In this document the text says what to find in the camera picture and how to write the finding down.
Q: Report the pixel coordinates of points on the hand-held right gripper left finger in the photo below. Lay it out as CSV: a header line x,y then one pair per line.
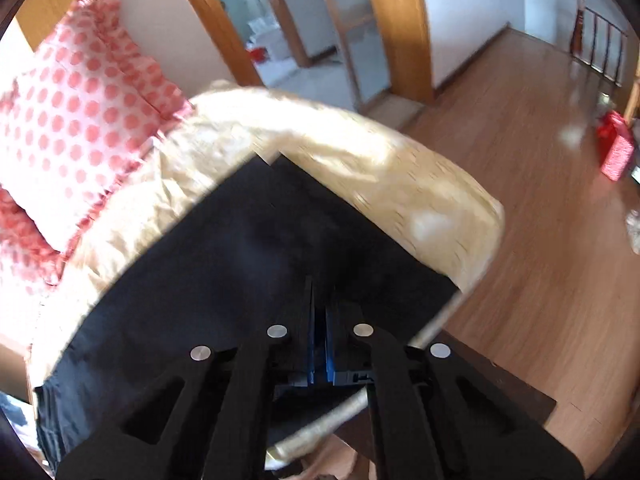
x,y
311,340

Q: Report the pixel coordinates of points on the black pants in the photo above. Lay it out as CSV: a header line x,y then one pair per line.
x,y
240,260

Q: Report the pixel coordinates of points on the glass sliding door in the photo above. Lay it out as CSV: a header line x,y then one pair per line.
x,y
350,35

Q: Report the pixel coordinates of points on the wooden door frame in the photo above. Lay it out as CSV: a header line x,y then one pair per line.
x,y
395,25

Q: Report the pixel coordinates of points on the wooden stair railing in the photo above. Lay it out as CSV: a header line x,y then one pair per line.
x,y
602,45

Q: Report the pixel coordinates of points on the pink polka dot pillow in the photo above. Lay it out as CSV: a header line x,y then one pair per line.
x,y
75,125

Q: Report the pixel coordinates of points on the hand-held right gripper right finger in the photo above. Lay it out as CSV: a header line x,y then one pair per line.
x,y
330,342

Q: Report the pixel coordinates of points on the beige quilted bed cover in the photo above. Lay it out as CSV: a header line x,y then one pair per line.
x,y
310,135

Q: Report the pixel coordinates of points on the wooden headboard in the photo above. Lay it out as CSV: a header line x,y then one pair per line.
x,y
47,2

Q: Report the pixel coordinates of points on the red gift bag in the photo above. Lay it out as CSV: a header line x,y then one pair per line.
x,y
616,145

